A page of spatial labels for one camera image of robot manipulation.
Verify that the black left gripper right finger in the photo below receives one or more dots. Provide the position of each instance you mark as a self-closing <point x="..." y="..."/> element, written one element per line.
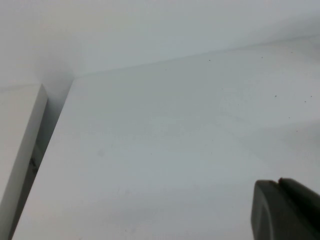
<point x="305" y="200"/>

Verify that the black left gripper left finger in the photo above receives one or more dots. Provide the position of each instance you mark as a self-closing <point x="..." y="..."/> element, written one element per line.
<point x="265" y="215"/>

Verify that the white side board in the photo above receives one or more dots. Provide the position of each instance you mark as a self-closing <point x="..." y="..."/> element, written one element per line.
<point x="15" y="140"/>

